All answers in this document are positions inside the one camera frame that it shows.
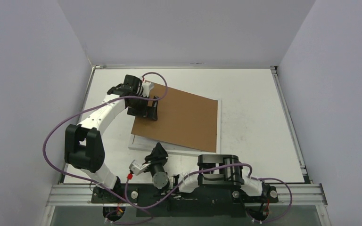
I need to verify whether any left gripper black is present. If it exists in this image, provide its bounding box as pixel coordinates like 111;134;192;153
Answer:
128;94;158;121

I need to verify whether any white picture frame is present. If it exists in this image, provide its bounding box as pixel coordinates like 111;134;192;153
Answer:
128;96;222;156

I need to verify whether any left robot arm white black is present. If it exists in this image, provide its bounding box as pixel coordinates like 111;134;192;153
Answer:
65;75;158;203

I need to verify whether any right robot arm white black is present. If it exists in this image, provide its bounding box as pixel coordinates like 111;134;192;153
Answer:
144;143;279;203

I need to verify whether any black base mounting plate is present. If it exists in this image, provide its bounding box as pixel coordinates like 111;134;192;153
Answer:
91;184;279;218

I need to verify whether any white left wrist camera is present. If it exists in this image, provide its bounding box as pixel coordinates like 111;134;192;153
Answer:
139;78;154;97

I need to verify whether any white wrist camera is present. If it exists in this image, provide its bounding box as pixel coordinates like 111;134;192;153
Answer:
129;160;150;176
139;78;154;97

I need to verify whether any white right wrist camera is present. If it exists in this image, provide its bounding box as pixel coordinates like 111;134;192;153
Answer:
129;160;150;176

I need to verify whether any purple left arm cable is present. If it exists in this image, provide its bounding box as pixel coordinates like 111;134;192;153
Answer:
42;72;168;225

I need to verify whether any aluminium front rail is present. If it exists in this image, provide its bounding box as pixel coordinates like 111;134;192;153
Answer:
46;184;328;206

